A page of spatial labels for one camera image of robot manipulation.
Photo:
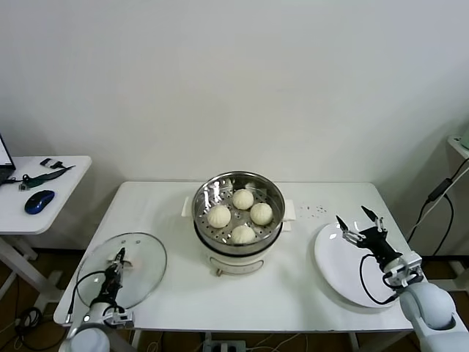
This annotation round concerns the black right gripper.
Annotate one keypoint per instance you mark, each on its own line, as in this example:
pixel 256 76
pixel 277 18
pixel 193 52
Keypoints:
pixel 377 243

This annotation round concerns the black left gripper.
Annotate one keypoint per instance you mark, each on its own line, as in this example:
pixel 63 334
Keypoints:
pixel 110 284

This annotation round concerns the round glass pot lid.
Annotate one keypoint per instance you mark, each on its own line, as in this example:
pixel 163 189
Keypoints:
pixel 146 256

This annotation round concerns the white steamed baozi bun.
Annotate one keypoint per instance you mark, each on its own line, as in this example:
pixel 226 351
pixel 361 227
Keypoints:
pixel 243 199
pixel 219 216
pixel 243 234
pixel 261 213

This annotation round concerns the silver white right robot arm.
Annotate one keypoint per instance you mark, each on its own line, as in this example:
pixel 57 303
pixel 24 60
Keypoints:
pixel 428 304

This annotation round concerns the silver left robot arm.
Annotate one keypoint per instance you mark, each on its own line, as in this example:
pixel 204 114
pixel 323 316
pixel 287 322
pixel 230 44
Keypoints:
pixel 88 337

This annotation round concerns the perforated steel steamer basket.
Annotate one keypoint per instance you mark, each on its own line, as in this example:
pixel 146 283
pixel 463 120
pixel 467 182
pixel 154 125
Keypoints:
pixel 289 209

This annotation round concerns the large white plate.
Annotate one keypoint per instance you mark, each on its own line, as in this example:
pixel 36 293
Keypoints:
pixel 329 256

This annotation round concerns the white side table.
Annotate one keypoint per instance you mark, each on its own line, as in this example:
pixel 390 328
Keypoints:
pixel 69 176

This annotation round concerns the blue black computer mouse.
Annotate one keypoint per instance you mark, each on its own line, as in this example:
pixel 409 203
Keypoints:
pixel 39 201

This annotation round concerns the white electric cooker pot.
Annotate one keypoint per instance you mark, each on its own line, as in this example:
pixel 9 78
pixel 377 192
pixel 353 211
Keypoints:
pixel 234 262

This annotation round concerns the small black card device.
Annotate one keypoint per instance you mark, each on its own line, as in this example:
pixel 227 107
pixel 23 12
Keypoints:
pixel 49 162

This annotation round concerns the white shelf stand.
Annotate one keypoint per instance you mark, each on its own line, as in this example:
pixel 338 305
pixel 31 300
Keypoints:
pixel 456 146

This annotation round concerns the pale green box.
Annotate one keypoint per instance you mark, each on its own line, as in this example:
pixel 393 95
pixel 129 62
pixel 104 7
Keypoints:
pixel 465 139

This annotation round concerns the white power strip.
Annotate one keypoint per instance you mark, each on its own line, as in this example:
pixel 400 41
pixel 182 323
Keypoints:
pixel 227 346

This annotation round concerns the black laptop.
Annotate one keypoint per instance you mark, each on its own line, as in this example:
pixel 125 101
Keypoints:
pixel 3 154

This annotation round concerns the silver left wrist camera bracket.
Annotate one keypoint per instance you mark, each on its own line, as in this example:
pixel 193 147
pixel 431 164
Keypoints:
pixel 122 318

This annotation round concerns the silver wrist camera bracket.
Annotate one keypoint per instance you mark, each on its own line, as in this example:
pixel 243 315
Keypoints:
pixel 405 269
pixel 122 318

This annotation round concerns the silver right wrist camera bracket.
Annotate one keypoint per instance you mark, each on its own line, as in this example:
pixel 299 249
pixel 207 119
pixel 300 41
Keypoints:
pixel 405 269

